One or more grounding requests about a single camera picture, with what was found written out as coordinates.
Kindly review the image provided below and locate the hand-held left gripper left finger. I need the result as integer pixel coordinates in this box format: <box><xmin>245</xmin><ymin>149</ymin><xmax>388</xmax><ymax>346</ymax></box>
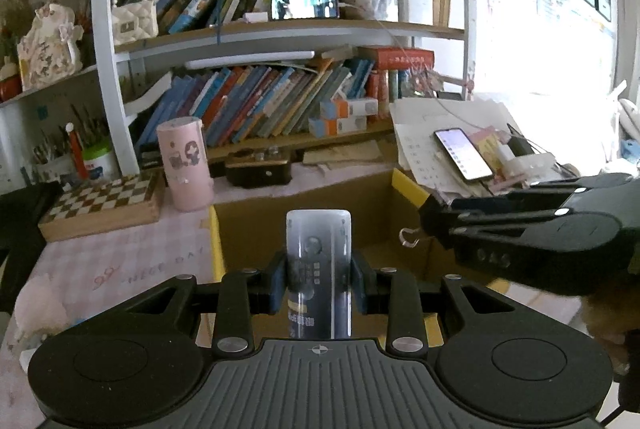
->
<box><xmin>107</xmin><ymin>253</ymin><xmax>290</xmax><ymax>357</ymax></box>

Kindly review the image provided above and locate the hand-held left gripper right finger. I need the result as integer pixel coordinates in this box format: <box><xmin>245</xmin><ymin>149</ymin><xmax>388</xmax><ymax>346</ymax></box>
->
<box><xmin>350</xmin><ymin>254</ymin><xmax>518</xmax><ymax>357</ymax></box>

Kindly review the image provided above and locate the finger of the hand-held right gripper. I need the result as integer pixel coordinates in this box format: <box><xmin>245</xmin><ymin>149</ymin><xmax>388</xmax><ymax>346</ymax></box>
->
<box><xmin>450</xmin><ymin>174</ymin><xmax>633</xmax><ymax>214</ymax></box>
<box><xmin>420</xmin><ymin>196</ymin><xmax>576</xmax><ymax>271</ymax></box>

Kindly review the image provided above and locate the grey slim can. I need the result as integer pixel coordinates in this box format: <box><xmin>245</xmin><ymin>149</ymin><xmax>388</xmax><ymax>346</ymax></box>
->
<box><xmin>286</xmin><ymin>209</ymin><xmax>354</xmax><ymax>340</ymax></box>

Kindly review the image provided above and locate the cardboard box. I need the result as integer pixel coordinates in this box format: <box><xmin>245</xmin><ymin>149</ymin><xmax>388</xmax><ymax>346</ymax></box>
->
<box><xmin>207</xmin><ymin>168</ymin><xmax>503</xmax><ymax>350</ymax></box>

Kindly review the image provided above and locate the pink checked cloth desktop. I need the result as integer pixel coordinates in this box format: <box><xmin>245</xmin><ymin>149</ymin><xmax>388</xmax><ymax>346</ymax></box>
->
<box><xmin>0</xmin><ymin>159</ymin><xmax>586</xmax><ymax>412</ymax></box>

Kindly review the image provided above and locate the white plastic tray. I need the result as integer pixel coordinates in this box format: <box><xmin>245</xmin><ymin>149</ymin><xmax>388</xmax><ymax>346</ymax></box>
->
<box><xmin>501</xmin><ymin>151</ymin><xmax>557</xmax><ymax>178</ymax></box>

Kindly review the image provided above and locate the black smartphone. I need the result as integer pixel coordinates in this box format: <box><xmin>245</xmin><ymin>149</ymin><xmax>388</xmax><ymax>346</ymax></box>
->
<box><xmin>433</xmin><ymin>127</ymin><xmax>496</xmax><ymax>182</ymax></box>
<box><xmin>270</xmin><ymin>0</ymin><xmax>342</xmax><ymax>22</ymax></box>

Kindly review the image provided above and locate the fluffy plush toy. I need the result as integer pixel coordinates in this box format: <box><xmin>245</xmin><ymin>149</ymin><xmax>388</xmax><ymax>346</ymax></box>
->
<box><xmin>580</xmin><ymin>279</ymin><xmax>633</xmax><ymax>377</ymax></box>

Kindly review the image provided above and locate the stack of white papers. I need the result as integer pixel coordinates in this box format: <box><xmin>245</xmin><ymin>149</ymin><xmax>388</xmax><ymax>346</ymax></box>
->
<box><xmin>389</xmin><ymin>94</ymin><xmax>523</xmax><ymax>194</ymax></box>

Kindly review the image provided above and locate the dark rectangular box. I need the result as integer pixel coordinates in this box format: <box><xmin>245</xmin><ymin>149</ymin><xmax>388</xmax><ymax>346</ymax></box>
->
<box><xmin>224</xmin><ymin>148</ymin><xmax>294</xmax><ymax>188</ymax></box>

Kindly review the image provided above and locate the pink cylindrical tin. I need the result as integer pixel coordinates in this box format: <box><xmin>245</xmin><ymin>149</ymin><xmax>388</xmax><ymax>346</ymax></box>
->
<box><xmin>157</xmin><ymin>117</ymin><xmax>207</xmax><ymax>212</ymax></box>

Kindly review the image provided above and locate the orange and white small box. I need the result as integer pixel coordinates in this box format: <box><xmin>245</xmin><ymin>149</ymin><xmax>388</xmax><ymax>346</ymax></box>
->
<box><xmin>320</xmin><ymin>97</ymin><xmax>380</xmax><ymax>118</ymax></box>
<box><xmin>308</xmin><ymin>115</ymin><xmax>369</xmax><ymax>138</ymax></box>

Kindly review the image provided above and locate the thick red book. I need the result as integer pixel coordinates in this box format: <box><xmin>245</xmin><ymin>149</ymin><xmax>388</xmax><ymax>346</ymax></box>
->
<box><xmin>369</xmin><ymin>48</ymin><xmax>436</xmax><ymax>70</ymax></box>

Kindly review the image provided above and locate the wooden chessboard box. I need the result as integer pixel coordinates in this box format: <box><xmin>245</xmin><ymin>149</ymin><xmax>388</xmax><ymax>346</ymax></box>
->
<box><xmin>38</xmin><ymin>171</ymin><xmax>167</xmax><ymax>243</ymax></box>

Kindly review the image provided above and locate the white jar with green lid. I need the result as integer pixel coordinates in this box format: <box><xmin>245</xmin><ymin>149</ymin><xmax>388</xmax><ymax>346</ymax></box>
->
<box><xmin>81</xmin><ymin>143</ymin><xmax>120</xmax><ymax>180</ymax></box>

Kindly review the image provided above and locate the pink plush toy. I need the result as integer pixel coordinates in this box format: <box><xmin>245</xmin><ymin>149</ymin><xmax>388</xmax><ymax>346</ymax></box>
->
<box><xmin>13</xmin><ymin>273</ymin><xmax>72</xmax><ymax>352</ymax></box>

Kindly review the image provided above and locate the orange spray bottle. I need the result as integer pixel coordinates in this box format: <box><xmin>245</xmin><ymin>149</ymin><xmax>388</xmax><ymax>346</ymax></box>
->
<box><xmin>65</xmin><ymin>122</ymin><xmax>90</xmax><ymax>180</ymax></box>

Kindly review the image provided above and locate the cup of brushes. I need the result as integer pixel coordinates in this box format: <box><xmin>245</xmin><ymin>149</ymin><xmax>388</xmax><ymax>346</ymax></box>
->
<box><xmin>31</xmin><ymin>129</ymin><xmax>77</xmax><ymax>184</ymax></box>

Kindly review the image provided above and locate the white quilted handbag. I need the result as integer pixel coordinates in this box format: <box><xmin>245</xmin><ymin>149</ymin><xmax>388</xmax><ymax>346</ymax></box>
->
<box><xmin>110</xmin><ymin>0</ymin><xmax>160</xmax><ymax>46</ymax></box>

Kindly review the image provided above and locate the red round jar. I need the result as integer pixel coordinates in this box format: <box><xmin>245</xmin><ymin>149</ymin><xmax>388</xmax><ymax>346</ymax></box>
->
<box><xmin>0</xmin><ymin>75</ymin><xmax>24</xmax><ymax>104</ymax></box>

